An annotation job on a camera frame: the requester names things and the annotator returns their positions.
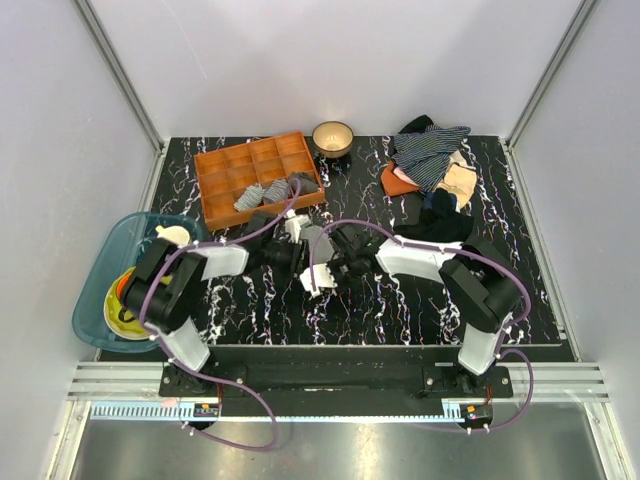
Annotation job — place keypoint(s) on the beige bowl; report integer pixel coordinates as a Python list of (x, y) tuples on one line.
[(333, 139)]

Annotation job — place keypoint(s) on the cream mug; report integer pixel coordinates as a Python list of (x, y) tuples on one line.
[(175, 234)]

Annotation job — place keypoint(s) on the black underwear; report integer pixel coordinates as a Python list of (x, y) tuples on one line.
[(439, 221)]

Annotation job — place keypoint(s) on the yellow-green dotted plate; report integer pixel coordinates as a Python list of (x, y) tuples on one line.
[(119, 319)]

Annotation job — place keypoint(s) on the striped rolled underwear left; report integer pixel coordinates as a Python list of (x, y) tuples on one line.
[(251, 198)]

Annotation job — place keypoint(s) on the dark grey rolled underwear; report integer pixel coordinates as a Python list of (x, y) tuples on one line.
[(303, 183)]

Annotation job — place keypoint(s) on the striped rolled underwear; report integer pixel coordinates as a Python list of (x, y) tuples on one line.
[(278, 191), (251, 198)]

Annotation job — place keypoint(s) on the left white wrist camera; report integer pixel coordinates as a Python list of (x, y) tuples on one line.
[(294, 224)]

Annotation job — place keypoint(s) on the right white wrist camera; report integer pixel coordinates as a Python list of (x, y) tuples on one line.
[(316, 279)]

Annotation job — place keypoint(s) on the blue plastic tub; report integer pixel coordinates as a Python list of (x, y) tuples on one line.
[(125, 245)]

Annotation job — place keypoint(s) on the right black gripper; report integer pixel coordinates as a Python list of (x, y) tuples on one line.
[(332, 265)]

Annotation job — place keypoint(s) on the orange compartment tray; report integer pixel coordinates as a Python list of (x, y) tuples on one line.
[(224, 174)]

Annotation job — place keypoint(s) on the beige underwear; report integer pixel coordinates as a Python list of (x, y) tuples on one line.
[(460, 179)]

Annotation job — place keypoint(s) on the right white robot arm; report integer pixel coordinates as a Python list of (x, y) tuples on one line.
[(475, 276)]

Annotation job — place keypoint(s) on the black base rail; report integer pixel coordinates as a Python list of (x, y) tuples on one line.
[(319, 381)]

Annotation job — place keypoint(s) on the striped rolled underwear middle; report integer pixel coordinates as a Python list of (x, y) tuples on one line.
[(278, 191)]

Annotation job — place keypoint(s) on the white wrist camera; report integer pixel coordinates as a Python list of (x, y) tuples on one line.
[(316, 279), (294, 224)]

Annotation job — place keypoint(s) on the orange cloth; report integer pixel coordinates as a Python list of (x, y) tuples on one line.
[(393, 185)]

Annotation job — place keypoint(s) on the orange cup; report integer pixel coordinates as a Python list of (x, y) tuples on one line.
[(121, 284)]

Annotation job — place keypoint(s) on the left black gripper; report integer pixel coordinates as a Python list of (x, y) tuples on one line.
[(298, 261)]

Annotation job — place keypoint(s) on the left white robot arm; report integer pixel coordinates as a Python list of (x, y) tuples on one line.
[(167, 284)]

